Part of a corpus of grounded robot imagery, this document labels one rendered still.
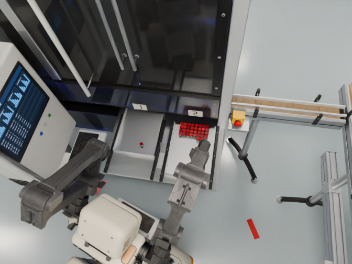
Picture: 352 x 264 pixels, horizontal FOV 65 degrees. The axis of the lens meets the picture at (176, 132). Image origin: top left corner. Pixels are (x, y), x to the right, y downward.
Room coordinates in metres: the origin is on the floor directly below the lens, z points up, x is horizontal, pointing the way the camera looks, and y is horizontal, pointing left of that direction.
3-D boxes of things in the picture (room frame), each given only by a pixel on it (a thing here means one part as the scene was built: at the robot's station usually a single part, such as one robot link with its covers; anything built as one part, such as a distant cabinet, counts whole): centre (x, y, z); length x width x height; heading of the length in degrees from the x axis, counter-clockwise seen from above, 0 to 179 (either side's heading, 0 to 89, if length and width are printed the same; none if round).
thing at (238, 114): (0.78, -0.38, 1.00); 0.08 x 0.07 x 0.07; 162
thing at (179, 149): (0.66, -0.07, 0.90); 0.34 x 0.26 x 0.04; 162
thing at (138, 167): (0.74, 0.08, 0.87); 0.70 x 0.48 x 0.02; 72
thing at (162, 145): (0.65, 0.11, 0.91); 0.14 x 0.03 x 0.06; 161
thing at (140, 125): (0.86, 0.22, 0.90); 0.34 x 0.26 x 0.04; 162
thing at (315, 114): (0.83, -0.69, 0.92); 0.69 x 0.16 x 0.16; 72
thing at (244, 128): (0.82, -0.40, 0.87); 0.14 x 0.13 x 0.02; 162
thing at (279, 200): (0.39, -0.99, 0.07); 0.50 x 0.08 x 0.14; 72
